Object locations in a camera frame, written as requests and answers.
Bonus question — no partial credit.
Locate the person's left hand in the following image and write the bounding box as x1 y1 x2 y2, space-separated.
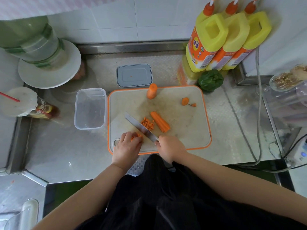
111 132 143 171

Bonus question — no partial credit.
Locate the person's right hand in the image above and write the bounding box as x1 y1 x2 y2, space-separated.
155 135 189 164

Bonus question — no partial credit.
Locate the steel kitchen knife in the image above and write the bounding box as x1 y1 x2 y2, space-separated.
124 112 160 143

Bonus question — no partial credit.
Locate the person's right forearm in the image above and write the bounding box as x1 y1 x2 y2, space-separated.
178 152 307 226

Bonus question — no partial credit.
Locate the person's left forearm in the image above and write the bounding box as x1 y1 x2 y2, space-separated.
32 162 135 230

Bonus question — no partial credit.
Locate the pile of diced carrot pieces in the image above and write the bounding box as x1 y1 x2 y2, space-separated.
140 116 155 131

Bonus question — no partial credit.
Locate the bundle of long carrot sticks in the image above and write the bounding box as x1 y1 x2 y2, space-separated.
150 111 171 133

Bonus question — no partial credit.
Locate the white orange-rimmed cutting board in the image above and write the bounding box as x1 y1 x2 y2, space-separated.
107 85 213 155

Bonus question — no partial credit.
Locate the clear plastic container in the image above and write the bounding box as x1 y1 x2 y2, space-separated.
74 88 108 130

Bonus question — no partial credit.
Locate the thick carrot chunk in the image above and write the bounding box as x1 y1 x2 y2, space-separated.
146 83 158 100

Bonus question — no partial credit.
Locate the black clothing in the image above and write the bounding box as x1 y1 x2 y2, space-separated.
76 154 307 230

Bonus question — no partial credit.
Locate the grey lidded plastic container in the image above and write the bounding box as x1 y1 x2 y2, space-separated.
116 63 154 88

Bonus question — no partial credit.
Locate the green bell pepper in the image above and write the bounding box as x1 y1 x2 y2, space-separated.
198 69 224 92

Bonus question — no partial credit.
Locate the white round dispenser base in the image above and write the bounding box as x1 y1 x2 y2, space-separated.
18 38 82 89

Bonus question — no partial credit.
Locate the yellow detergent bottle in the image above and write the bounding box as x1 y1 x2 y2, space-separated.
186 0 229 73
206 0 250 71
222 0 272 71

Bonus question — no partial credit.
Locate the plastic drink cup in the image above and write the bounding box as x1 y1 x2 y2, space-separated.
0 87 60 120

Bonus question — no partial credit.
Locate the red straw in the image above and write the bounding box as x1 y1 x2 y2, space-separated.
0 91 20 103

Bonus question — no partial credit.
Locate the clear glass jug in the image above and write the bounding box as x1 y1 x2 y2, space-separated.
3 198 40 230

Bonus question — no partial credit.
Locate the clear blender jar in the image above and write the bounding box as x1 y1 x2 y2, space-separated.
262 64 307 128

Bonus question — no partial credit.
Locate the green water jug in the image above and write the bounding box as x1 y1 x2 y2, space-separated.
0 16 66 69

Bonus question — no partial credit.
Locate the white power strip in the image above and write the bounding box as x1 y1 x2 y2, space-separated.
286 136 307 166

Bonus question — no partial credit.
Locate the grey power cable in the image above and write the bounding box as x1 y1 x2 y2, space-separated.
236 45 298 174

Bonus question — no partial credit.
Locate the black cable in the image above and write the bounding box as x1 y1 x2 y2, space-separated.
261 134 307 173

